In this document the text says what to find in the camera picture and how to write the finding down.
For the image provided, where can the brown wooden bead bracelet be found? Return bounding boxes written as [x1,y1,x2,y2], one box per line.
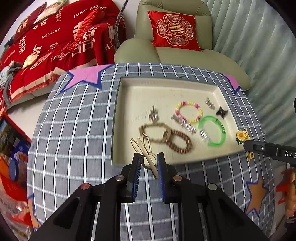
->
[162,128,193,154]

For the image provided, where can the yellow sunflower cord bracelet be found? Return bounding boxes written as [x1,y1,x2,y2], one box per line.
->
[235,127,255,162]

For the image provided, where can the star rhinestone hair clip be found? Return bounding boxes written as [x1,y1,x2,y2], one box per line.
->
[171,114,197,135]

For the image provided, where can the silver heart pendant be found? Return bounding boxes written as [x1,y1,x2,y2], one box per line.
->
[149,106,159,123]

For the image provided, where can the pink yellow beaded bracelet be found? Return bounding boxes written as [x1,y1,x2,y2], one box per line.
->
[174,100,203,125]

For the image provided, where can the green translucent bangle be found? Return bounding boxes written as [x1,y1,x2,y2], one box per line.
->
[198,115,226,147]

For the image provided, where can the black claw hair clip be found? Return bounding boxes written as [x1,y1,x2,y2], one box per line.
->
[216,107,228,119]

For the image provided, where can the small silver pendant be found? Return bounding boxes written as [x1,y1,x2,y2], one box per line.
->
[205,97,215,110]

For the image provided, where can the grey jewelry tray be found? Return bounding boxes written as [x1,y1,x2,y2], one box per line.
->
[111,77,243,164]

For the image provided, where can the right hand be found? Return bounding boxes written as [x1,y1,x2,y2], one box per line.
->
[275,167,295,218]

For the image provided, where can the grey checked tablecloth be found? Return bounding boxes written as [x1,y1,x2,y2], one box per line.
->
[27,63,275,235]

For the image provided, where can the blue lid jar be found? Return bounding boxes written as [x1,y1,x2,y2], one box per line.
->
[9,159,19,182]

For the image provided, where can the dark picture box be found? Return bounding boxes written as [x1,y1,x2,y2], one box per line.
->
[1,113,31,164]

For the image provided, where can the green armchair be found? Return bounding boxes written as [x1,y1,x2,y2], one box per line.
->
[114,1,250,91]

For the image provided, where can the red embroidered cushion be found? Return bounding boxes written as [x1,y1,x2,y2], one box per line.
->
[147,11,202,51]

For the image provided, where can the red sofa cover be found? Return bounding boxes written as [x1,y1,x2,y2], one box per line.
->
[1,1,119,108]

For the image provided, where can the grey crumpled clothes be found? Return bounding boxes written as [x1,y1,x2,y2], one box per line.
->
[1,61,23,107]

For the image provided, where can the printed cream pillow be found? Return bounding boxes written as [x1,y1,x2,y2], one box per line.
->
[34,0,67,24]

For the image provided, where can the red pillow on sofa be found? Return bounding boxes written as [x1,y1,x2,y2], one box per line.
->
[13,2,47,43]

